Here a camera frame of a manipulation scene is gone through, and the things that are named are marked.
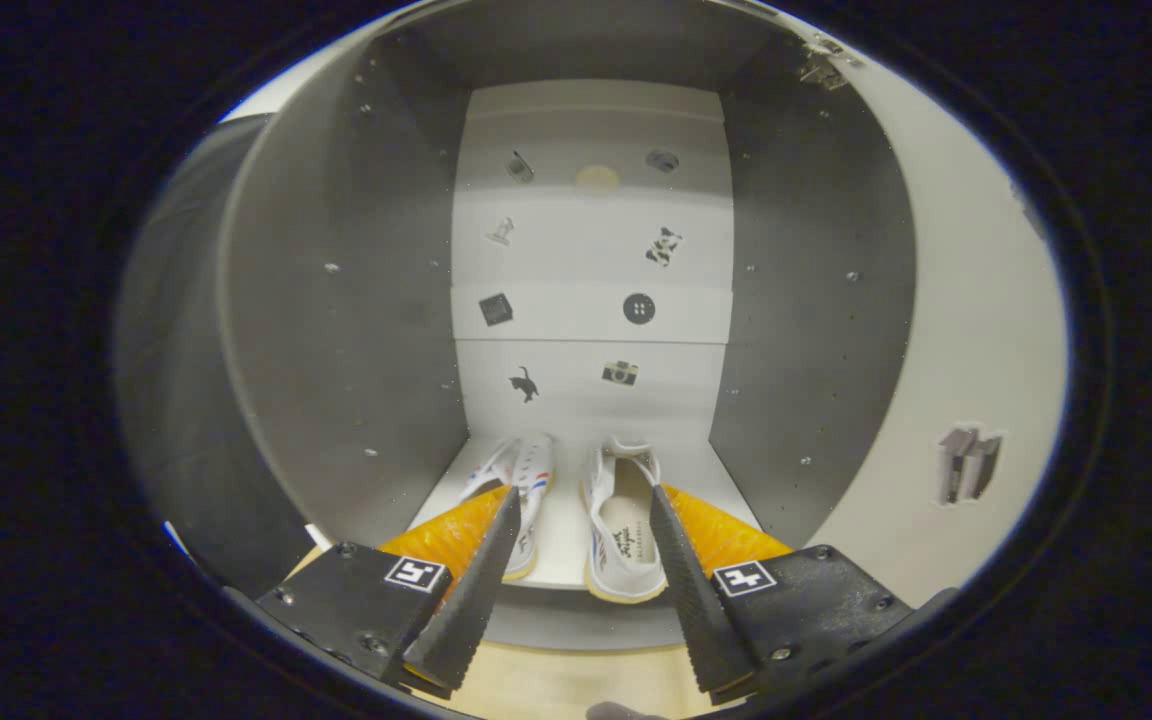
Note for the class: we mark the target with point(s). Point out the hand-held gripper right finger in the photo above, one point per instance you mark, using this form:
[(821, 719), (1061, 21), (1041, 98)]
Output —
[(701, 610)]

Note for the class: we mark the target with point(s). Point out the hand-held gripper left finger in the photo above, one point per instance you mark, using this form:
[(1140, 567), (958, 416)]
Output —
[(471, 610)]

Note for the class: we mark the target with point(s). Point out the metal door hinge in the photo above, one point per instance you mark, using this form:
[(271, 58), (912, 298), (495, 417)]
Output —
[(824, 68)]

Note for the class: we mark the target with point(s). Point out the grey shoe cabinet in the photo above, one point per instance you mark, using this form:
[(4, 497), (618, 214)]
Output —
[(356, 330)]

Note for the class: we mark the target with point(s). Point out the white shoe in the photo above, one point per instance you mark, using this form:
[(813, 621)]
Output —
[(626, 560), (536, 470)]

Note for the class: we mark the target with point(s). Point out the black backdrop cloth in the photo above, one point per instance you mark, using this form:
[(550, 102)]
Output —
[(176, 400)]

